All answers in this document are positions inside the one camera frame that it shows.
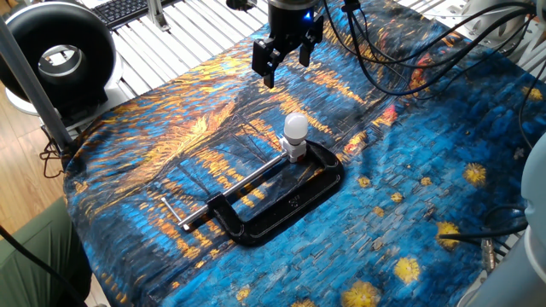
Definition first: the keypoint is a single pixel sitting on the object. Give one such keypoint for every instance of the blue orange painted tablecloth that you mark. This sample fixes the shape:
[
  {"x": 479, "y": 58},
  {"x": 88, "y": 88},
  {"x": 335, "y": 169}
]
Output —
[{"x": 384, "y": 170}]

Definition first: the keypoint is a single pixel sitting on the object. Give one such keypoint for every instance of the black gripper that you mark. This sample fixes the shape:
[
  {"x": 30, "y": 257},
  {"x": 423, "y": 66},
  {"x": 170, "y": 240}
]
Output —
[{"x": 292, "y": 23}]

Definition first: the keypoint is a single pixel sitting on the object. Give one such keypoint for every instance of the silver upright bracket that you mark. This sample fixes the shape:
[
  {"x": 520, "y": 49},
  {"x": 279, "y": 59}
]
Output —
[{"x": 157, "y": 15}]

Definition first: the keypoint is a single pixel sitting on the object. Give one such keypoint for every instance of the silver round mounting base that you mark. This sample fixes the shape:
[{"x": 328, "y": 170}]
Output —
[{"x": 490, "y": 21}]

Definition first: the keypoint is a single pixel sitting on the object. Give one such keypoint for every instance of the black C-clamp silver screw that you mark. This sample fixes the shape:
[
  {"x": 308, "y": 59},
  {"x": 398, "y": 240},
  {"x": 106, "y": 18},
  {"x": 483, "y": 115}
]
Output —
[{"x": 294, "y": 204}]

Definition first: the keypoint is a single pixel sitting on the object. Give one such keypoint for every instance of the black keyboard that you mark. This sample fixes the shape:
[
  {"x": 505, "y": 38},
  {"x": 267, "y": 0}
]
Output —
[{"x": 123, "y": 10}]

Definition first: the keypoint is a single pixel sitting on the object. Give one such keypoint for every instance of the green trousers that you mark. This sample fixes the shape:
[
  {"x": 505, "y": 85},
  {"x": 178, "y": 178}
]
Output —
[{"x": 38, "y": 230}]

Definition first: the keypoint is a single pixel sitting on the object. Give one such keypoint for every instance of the black knob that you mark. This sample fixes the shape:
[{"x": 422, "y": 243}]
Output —
[{"x": 241, "y": 4}]

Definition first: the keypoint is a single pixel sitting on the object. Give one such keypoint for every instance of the aluminium frame post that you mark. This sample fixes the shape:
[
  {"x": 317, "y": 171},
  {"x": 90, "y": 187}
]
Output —
[{"x": 30, "y": 81}]

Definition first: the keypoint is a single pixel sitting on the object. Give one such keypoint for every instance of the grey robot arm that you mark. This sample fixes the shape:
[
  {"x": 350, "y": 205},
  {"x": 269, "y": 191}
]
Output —
[{"x": 535, "y": 192}]

